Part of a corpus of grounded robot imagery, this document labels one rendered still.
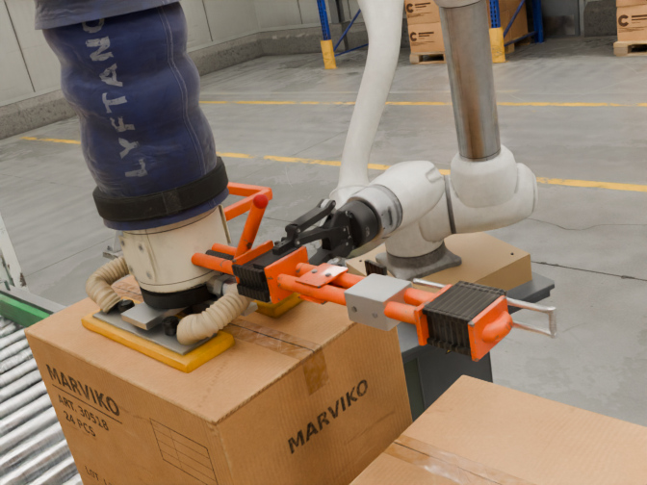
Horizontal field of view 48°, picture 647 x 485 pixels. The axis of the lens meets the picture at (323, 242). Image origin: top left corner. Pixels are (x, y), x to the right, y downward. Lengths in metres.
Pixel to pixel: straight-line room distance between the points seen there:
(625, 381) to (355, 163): 1.70
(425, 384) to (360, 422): 0.72
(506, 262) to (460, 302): 1.03
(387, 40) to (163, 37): 0.51
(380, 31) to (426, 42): 8.23
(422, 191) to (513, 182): 0.55
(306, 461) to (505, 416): 0.32
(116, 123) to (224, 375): 0.42
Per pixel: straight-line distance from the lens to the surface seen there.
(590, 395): 2.83
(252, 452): 1.11
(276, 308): 1.26
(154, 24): 1.15
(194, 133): 1.19
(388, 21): 1.51
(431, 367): 1.96
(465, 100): 1.72
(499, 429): 1.14
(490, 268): 1.89
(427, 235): 1.84
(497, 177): 1.78
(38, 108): 11.17
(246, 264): 1.12
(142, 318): 1.28
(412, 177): 1.29
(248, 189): 1.52
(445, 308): 0.88
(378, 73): 1.48
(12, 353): 2.80
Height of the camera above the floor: 1.64
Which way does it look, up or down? 22 degrees down
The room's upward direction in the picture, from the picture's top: 11 degrees counter-clockwise
